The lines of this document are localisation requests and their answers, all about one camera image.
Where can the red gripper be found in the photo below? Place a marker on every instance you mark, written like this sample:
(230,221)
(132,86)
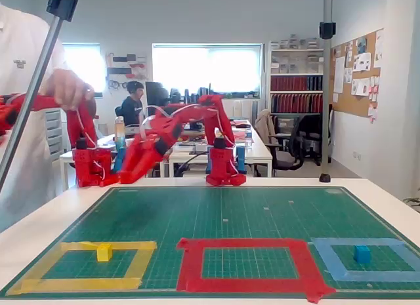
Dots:
(146,153)

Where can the red leader robot arm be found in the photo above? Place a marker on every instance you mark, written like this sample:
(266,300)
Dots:
(85,164)

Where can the red follower robot arm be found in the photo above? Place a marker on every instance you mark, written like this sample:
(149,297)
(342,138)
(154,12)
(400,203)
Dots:
(223,164)

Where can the yellow toy brick cube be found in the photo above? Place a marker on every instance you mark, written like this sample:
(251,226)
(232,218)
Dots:
(104,253)

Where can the red tape square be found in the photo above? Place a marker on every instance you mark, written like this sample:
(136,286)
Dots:
(246,242)

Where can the yellow tape square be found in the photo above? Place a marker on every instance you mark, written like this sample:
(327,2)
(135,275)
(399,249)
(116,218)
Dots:
(82,284)

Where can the blue tape square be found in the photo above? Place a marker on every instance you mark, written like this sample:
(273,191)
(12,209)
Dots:
(344,241)

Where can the blue toy brick cube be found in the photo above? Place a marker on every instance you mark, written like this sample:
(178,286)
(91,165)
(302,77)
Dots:
(362,255)

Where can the operator left hand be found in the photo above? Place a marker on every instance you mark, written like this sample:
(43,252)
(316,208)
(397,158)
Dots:
(67,87)

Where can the blue table clamp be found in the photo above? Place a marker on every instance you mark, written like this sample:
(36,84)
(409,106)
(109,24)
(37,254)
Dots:
(241,157)
(119,159)
(208,164)

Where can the orange and blue bottle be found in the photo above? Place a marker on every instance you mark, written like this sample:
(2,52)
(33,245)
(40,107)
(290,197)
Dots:
(120,134)

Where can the seated person dark shirt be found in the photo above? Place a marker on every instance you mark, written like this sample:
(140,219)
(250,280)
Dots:
(133,109)

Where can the dark chair back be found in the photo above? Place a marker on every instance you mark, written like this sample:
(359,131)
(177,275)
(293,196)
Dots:
(118,111)

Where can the large black computer monitor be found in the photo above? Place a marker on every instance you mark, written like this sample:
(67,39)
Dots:
(157,95)

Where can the white drawer unit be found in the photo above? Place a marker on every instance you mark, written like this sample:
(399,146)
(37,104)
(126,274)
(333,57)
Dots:
(54,134)

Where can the green cutting mat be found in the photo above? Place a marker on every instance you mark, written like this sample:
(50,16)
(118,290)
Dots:
(229,219)

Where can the small bright window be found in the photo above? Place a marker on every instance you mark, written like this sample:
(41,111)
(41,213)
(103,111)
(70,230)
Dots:
(85,69)

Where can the long white desk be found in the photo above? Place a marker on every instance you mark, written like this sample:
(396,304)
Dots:
(262,151)

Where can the wide bright window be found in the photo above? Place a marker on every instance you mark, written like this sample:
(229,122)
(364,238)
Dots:
(229,69)

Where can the beige jacket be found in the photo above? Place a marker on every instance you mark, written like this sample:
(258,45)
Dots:
(264,124)

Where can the slanted metal pole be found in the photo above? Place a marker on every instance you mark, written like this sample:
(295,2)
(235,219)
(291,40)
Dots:
(33,88)

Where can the black office chair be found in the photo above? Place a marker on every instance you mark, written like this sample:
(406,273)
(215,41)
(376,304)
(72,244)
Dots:
(306,128)

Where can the white bookshelf with binders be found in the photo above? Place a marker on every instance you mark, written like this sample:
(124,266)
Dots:
(295,83)

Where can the operator torso white shirt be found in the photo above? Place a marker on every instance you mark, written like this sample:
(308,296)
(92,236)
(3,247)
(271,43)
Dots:
(19,39)

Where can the black clamp on slanted pole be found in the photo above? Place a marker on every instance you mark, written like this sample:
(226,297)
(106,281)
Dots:
(62,5)

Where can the black rubber foot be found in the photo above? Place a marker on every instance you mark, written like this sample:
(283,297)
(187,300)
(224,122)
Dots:
(325,178)

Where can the upright metal pole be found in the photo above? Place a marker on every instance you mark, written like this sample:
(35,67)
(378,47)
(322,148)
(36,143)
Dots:
(327,88)

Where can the cork pin board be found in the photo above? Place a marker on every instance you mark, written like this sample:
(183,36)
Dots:
(344,101)

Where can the black clamp on upright pole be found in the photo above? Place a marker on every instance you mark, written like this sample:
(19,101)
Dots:
(327,30)

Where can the green plant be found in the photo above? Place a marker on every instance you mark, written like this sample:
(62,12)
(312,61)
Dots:
(414,201)

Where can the wall tool rack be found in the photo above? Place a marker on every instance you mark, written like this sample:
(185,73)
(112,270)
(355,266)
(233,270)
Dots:
(126,70)

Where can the white wall outlet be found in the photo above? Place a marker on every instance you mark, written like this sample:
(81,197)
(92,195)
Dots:
(357,155)

